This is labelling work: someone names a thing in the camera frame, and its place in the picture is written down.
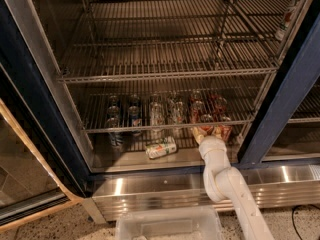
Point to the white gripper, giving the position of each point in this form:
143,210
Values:
210,143

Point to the red coke can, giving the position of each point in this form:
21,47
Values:
206,126
225,129

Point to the white green soda can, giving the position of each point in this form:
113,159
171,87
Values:
162,147

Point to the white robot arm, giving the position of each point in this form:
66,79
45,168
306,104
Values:
223,181

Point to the stainless fridge base grille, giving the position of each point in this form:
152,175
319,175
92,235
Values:
271,187

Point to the blue pepsi can front left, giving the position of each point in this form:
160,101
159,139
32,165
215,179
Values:
116,138

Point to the glass fridge door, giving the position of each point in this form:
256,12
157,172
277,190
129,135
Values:
29,188

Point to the clear plastic bin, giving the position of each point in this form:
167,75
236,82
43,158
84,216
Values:
188,223

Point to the red white bottle top right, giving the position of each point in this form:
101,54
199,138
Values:
286,19

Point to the blue fridge center post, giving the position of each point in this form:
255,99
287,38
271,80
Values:
301,76

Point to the lower wire fridge shelf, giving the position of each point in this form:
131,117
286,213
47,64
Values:
182,107

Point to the wire fridge shelf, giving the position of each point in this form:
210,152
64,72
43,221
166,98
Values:
152,39
182,107

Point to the upper wire fridge shelf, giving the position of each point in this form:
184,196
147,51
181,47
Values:
152,39

